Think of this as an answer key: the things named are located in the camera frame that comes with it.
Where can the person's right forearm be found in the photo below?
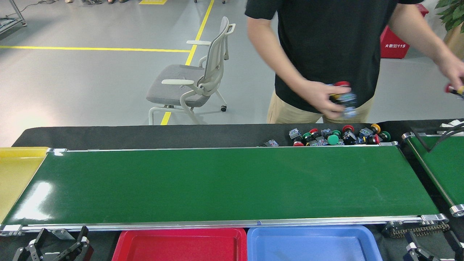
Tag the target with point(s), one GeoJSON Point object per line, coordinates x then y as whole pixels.
{"type": "Point", "coordinates": [279, 65]}

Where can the blue plastic tray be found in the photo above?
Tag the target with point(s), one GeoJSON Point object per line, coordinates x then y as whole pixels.
{"type": "Point", "coordinates": [311, 246]}

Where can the person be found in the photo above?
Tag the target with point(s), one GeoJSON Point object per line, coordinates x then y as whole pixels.
{"type": "Point", "coordinates": [326, 36]}

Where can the yellow plastic tray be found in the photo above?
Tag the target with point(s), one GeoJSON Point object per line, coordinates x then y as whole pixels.
{"type": "Point", "coordinates": [14, 174]}

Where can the potted plant in gold pot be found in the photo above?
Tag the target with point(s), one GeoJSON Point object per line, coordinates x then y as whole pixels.
{"type": "Point", "coordinates": [457, 43]}

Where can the yellow push button switch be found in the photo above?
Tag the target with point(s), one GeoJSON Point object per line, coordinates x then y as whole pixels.
{"type": "Point", "coordinates": [375, 128]}

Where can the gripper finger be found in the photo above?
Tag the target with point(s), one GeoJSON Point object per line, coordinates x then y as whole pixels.
{"type": "Point", "coordinates": [41, 233]}
{"type": "Point", "coordinates": [453, 239]}
{"type": "Point", "coordinates": [409, 239]}
{"type": "Point", "coordinates": [85, 235]}

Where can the green feeder conveyor belt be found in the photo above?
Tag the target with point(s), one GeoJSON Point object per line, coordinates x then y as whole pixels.
{"type": "Point", "coordinates": [446, 166]}

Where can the person's left hand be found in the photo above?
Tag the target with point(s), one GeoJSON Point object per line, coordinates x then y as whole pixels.
{"type": "Point", "coordinates": [453, 69]}

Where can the person's left forearm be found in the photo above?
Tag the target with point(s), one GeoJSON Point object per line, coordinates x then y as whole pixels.
{"type": "Point", "coordinates": [420, 36]}

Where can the blue grey switch contact block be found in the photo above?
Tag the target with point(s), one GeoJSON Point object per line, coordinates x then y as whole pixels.
{"type": "Point", "coordinates": [349, 111]}
{"type": "Point", "coordinates": [295, 133]}
{"type": "Point", "coordinates": [325, 132]}
{"type": "Point", "coordinates": [271, 143]}

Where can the metal frame rack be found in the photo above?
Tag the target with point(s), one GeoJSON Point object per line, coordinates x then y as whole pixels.
{"type": "Point", "coordinates": [7, 24]}

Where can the person's right hand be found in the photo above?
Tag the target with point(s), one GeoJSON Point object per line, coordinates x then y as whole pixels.
{"type": "Point", "coordinates": [319, 96]}

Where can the grey office chair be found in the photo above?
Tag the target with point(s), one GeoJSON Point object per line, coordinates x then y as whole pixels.
{"type": "Point", "coordinates": [174, 83]}

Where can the red plastic tray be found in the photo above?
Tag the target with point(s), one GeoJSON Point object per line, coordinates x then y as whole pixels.
{"type": "Point", "coordinates": [181, 246]}

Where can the large green push button switch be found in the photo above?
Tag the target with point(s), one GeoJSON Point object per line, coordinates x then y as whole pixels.
{"type": "Point", "coordinates": [332, 139]}

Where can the red fire extinguisher box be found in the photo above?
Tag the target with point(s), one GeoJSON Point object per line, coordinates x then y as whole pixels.
{"type": "Point", "coordinates": [393, 45]}

